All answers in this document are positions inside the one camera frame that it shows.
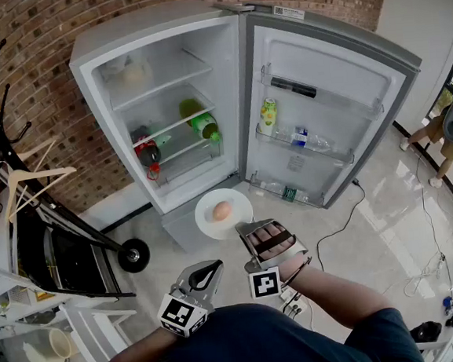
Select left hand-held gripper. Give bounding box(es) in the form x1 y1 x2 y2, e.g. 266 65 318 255
154 258 230 341

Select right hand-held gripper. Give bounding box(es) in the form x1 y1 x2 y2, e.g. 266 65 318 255
234 215 315 302

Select brown egg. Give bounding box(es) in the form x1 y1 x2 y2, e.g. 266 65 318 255
211 200 233 222

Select white round plate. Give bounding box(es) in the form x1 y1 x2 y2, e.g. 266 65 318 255
192 186 256 243

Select silver refrigerator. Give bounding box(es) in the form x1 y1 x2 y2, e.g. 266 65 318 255
64 0 439 264

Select person's left forearm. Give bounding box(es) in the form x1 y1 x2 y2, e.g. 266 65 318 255
105 324 180 362

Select person's right forearm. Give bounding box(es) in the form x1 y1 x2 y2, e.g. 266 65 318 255
276 254 394 335

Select person's right hand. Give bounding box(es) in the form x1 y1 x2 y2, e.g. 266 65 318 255
250 224 298 259

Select clear bottle green label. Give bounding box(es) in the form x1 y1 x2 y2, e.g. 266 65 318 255
257 176 312 209

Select person's dark blue shirt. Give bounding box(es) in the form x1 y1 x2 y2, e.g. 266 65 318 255
76 288 425 362

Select white power strip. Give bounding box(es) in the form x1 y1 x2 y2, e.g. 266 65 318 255
279 287 309 319

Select clear water bottle blue label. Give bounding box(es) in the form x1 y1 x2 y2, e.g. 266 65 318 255
275 121 338 158

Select large green drink bottle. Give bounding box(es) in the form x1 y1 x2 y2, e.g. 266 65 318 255
177 95 224 148

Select yellow green drink bottle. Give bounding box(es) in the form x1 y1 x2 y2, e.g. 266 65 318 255
257 96 281 137

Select green plastic bag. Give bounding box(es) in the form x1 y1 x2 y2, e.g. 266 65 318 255
152 132 174 148

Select dark cola bottle red label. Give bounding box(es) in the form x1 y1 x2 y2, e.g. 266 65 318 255
129 124 165 184

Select black oven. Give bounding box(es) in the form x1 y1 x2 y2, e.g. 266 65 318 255
11 202 138 309

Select long black box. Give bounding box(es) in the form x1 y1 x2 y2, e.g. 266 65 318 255
269 72 320 103

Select cream plastic cup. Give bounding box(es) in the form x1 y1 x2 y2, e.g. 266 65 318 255
47 325 82 361

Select white plastic bag of food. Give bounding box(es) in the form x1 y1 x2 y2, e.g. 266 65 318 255
100 53 155 92

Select white shelf cart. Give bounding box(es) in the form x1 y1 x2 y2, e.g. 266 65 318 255
0 183 70 362

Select black bag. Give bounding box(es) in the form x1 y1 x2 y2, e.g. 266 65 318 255
409 319 445 346

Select wooden clothes hanger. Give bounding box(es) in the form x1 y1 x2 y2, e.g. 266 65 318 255
2 163 82 225
0 137 60 177

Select black wrist strap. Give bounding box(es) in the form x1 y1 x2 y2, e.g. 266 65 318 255
278 256 316 291

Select black power cable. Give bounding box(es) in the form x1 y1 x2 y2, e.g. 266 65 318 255
310 178 374 280

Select white frame stool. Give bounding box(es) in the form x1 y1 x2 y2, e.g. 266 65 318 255
57 296 143 362

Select white cable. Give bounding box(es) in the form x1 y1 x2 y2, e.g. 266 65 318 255
369 145 453 302

